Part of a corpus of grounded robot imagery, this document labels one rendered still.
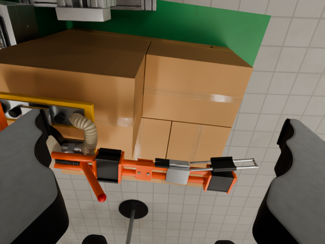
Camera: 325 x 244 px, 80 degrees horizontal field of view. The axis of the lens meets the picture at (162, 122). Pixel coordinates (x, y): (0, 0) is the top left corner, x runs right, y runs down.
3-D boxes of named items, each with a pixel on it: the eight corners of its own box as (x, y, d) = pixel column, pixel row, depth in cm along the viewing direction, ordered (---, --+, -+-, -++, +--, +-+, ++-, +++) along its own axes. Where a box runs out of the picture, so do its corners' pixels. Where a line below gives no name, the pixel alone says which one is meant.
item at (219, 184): (201, 179, 67) (203, 191, 63) (206, 163, 63) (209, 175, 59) (225, 181, 67) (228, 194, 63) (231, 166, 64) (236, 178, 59)
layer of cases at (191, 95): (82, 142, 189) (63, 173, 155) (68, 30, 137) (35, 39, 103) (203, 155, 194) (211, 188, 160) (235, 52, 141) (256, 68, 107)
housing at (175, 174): (164, 173, 66) (164, 183, 62) (167, 158, 63) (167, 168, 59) (184, 175, 67) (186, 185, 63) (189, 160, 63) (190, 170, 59)
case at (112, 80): (47, 107, 124) (1, 147, 90) (31, 39, 103) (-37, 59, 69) (141, 116, 126) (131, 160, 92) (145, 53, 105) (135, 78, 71)
